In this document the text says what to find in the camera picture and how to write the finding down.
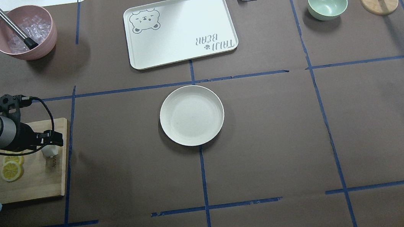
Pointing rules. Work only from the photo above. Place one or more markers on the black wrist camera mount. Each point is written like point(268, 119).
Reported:
point(14, 103)

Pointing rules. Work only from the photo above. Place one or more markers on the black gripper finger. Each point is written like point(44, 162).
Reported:
point(45, 134)
point(55, 140)

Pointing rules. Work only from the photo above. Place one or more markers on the mint green bowl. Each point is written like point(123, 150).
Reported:
point(325, 10)

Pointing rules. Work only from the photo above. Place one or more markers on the lemon slice bottom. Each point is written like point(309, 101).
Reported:
point(11, 171)

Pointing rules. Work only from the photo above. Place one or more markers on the pink bowl with ice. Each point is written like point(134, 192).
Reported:
point(37, 22)

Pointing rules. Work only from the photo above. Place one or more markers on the white bear tray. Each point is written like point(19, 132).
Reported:
point(172, 31)

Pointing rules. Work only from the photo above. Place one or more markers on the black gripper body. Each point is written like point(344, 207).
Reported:
point(25, 133)

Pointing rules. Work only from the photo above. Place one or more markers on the lemon slice middle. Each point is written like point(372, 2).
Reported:
point(18, 159)

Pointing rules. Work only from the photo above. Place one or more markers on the cream round plate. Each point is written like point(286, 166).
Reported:
point(192, 115)

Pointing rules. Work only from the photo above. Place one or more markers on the lemon slice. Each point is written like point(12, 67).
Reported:
point(11, 171)
point(18, 159)

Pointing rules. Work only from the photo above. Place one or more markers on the white steamed bun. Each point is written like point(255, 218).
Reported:
point(50, 151)

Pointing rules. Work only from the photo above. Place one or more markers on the bamboo cutting board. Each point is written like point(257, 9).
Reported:
point(42, 177)

